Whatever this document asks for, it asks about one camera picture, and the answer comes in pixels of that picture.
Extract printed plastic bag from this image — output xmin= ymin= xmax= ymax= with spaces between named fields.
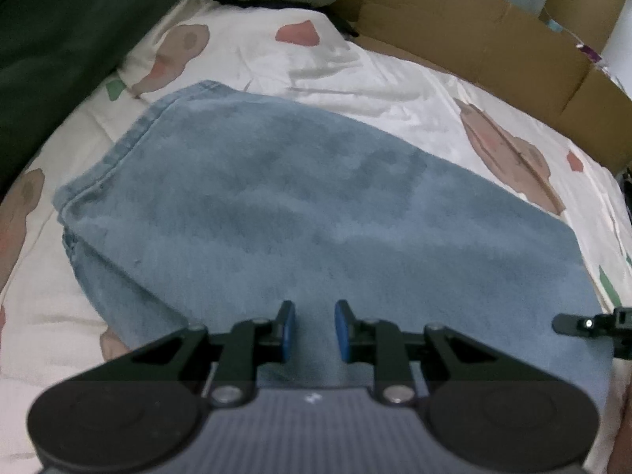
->
xmin=575 ymin=42 xmax=624 ymax=85

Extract white printed bedsheet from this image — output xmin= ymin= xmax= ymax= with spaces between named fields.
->
xmin=0 ymin=0 xmax=632 ymax=474

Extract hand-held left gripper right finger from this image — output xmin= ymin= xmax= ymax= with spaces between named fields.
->
xmin=334 ymin=300 xmax=499 ymax=408

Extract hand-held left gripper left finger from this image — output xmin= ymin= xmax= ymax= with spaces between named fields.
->
xmin=131 ymin=300 xmax=295 ymax=408

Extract flat cardboard sheet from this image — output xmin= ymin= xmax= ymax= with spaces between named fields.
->
xmin=321 ymin=0 xmax=632 ymax=173

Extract blue denim pants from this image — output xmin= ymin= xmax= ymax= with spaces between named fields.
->
xmin=52 ymin=80 xmax=615 ymax=406

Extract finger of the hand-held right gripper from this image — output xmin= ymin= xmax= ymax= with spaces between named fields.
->
xmin=552 ymin=307 xmax=632 ymax=339

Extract dark green cushion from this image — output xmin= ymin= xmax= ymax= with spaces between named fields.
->
xmin=0 ymin=0 xmax=193 ymax=198

